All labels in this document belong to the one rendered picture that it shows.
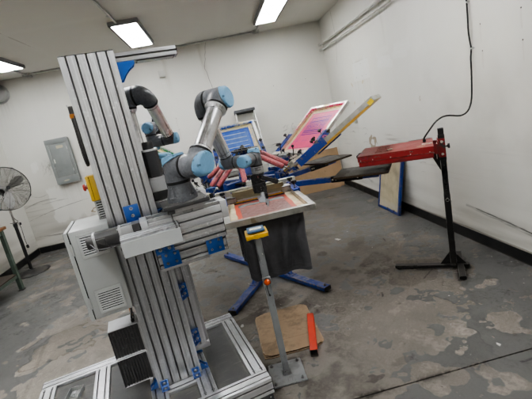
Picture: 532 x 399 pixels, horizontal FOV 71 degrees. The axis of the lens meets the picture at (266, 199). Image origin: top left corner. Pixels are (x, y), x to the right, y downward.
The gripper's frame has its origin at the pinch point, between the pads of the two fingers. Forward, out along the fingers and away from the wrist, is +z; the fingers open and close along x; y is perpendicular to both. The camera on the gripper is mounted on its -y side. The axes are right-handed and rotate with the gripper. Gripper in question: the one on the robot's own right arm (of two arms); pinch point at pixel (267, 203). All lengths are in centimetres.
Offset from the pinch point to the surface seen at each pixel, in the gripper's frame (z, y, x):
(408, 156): 0, -119, -48
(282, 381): 104, 16, 27
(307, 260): 46, -19, -7
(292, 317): 103, -5, -41
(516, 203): 55, -200, -40
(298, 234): 27.1, -16.6, -7.6
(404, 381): 105, -49, 52
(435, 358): 105, -75, 41
